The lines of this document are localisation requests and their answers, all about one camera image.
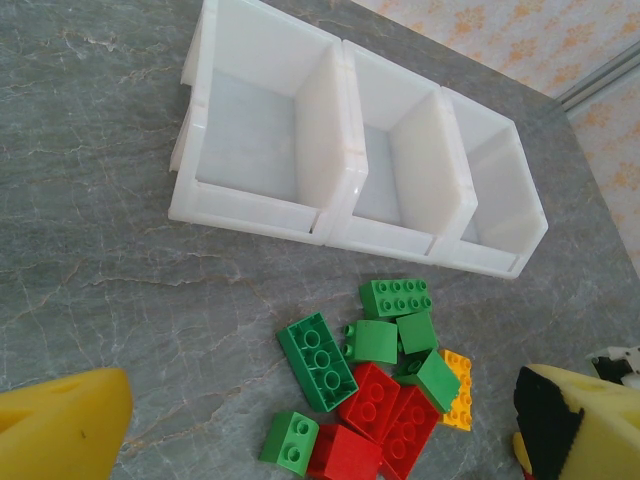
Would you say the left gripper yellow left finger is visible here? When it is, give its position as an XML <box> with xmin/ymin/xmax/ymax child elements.
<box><xmin>0</xmin><ymin>367</ymin><xmax>133</xmax><ymax>480</ymax></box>

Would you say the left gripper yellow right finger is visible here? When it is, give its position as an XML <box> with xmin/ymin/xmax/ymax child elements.
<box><xmin>512</xmin><ymin>363</ymin><xmax>640</xmax><ymax>480</ymax></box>

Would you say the yellow lego brick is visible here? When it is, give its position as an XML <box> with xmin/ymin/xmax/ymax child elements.
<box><xmin>437</xmin><ymin>348</ymin><xmax>475</xmax><ymax>431</ymax></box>

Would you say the green sloped lego brick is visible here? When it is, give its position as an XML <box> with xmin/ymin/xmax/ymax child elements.
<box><xmin>391</xmin><ymin>348</ymin><xmax>462</xmax><ymax>415</ymax></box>

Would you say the red two-by-four lego brick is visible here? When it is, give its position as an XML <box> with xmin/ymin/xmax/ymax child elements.
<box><xmin>377</xmin><ymin>383</ymin><xmax>441</xmax><ymax>480</ymax></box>

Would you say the green small lego brick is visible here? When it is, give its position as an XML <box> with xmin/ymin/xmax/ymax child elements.
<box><xmin>395</xmin><ymin>310</ymin><xmax>440</xmax><ymax>356</ymax></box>

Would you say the green two-by-two lego brick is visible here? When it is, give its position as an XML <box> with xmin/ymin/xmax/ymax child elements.
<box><xmin>258</xmin><ymin>410</ymin><xmax>320</xmax><ymax>477</ymax></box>

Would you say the red small lego brick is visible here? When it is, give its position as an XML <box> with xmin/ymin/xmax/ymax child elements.
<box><xmin>337</xmin><ymin>361</ymin><xmax>401</xmax><ymax>444</ymax></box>

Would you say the green two-by-four lego brick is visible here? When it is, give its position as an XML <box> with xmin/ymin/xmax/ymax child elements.
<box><xmin>358</xmin><ymin>278</ymin><xmax>434</xmax><ymax>321</ymax></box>
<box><xmin>276</xmin><ymin>311</ymin><xmax>360</xmax><ymax>414</ymax></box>

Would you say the green curved lego brick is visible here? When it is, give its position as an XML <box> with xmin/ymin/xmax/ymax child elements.
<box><xmin>341</xmin><ymin>318</ymin><xmax>400</xmax><ymax>365</ymax></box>

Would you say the white plastic storage bin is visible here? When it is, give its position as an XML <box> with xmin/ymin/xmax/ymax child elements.
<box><xmin>429</xmin><ymin>85</ymin><xmax>550</xmax><ymax>279</ymax></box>
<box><xmin>167</xmin><ymin>0</ymin><xmax>370</xmax><ymax>247</ymax></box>
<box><xmin>324</xmin><ymin>38</ymin><xmax>479</xmax><ymax>257</ymax></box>

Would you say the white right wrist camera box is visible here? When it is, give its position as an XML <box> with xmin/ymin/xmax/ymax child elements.
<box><xmin>585</xmin><ymin>344</ymin><xmax>640</xmax><ymax>387</ymax></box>

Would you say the aluminium corner post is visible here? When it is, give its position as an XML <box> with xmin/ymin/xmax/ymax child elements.
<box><xmin>557</xmin><ymin>47</ymin><xmax>640</xmax><ymax>114</ymax></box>

